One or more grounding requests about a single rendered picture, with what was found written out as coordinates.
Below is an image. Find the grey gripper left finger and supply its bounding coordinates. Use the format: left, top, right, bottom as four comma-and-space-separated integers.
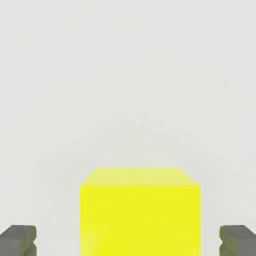
0, 224, 38, 256

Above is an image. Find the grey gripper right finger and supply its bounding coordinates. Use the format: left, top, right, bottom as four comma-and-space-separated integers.
219, 224, 256, 256

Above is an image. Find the small yellow cube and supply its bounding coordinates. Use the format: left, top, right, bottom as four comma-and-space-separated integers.
79, 166, 201, 256

